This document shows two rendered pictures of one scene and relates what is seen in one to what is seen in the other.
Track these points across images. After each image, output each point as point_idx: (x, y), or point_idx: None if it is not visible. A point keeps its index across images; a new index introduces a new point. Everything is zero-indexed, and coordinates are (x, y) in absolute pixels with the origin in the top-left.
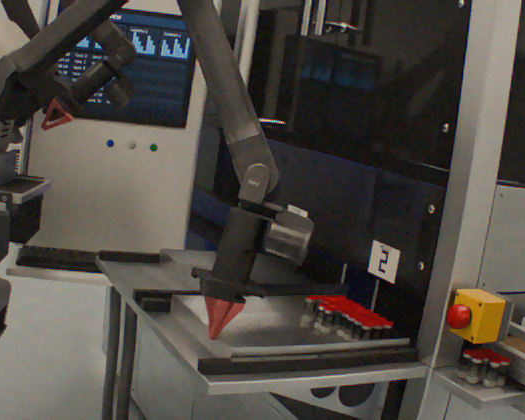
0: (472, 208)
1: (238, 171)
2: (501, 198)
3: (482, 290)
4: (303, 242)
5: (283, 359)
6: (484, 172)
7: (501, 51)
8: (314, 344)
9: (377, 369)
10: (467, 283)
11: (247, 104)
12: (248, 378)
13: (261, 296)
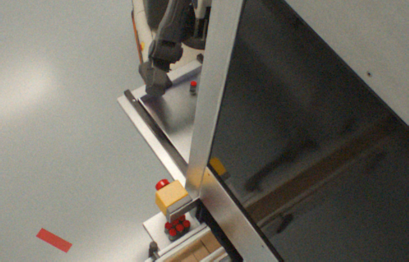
0: (192, 158)
1: (154, 37)
2: (209, 176)
3: (183, 195)
4: (146, 87)
5: (146, 121)
6: (197, 151)
7: (205, 103)
8: (163, 130)
9: (170, 168)
10: (193, 186)
11: (169, 11)
12: (130, 112)
13: None
